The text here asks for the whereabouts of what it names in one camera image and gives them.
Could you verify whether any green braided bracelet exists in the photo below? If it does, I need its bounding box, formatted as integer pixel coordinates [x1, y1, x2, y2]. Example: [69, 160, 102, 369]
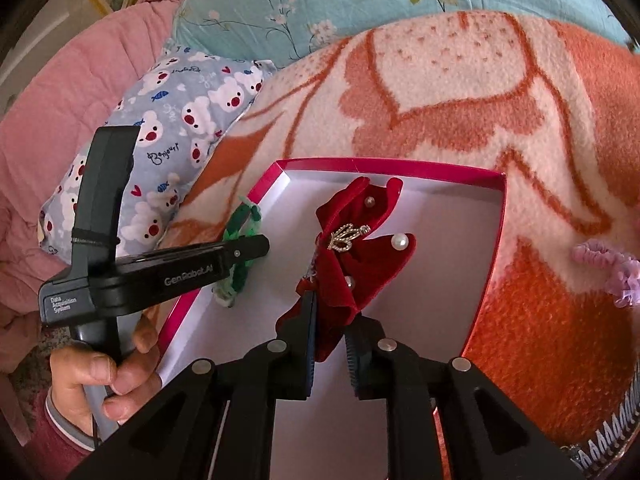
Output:
[214, 198, 264, 309]

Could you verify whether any red velvet bow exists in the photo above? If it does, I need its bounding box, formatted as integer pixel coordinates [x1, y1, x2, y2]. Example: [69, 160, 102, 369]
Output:
[296, 177, 416, 362]

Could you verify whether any lilac flower hair tie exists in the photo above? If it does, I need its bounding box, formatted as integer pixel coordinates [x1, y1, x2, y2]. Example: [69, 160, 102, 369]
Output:
[570, 238, 640, 309]

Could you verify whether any black hair comb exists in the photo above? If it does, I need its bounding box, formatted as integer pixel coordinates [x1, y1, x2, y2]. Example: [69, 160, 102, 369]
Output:
[567, 382, 639, 479]

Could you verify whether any person's left hand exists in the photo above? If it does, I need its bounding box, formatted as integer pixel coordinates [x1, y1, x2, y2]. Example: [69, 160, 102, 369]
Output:
[50, 316, 162, 436]

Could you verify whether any red and white tray box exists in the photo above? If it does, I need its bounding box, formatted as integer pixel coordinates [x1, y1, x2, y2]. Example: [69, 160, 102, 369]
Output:
[155, 156, 508, 480]

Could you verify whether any blue bear print pillow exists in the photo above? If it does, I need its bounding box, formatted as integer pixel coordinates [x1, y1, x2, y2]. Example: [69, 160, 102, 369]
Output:
[37, 45, 277, 266]

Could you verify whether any pink quilt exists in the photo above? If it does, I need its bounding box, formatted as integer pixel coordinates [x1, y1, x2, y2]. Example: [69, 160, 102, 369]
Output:
[1, 0, 183, 374]

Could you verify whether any orange and cream blanket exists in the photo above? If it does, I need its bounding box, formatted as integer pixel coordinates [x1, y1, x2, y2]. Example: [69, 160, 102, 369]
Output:
[158, 11, 639, 454]

